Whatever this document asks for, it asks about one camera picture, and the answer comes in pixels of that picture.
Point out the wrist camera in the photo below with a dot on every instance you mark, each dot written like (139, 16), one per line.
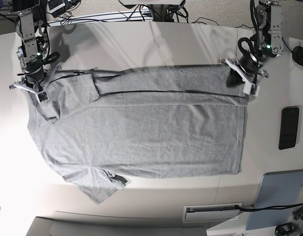
(251, 89)
(42, 96)

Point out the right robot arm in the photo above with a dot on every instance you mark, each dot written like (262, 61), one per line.
(34, 52)

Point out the black electronic gadget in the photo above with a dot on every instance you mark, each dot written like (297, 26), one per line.
(285, 229)

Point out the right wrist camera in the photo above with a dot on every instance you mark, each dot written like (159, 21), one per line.
(42, 96)

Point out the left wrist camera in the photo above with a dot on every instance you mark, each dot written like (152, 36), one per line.
(251, 89)

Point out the blue-grey tablet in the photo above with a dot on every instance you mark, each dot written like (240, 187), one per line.
(276, 189)

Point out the grey T-shirt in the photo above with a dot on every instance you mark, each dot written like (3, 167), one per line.
(96, 129)

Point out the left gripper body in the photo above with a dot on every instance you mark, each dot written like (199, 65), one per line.
(251, 64)

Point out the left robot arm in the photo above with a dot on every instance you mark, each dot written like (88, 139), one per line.
(265, 44)

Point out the black white device box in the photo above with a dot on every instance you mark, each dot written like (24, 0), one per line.
(56, 7)

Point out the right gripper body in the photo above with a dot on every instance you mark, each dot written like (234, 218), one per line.
(34, 77)

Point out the black computer mouse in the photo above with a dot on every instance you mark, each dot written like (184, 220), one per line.
(297, 55)

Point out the white monitor base stand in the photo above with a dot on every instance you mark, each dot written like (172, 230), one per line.
(147, 2)

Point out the black smartphone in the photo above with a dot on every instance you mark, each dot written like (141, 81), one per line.
(288, 127)

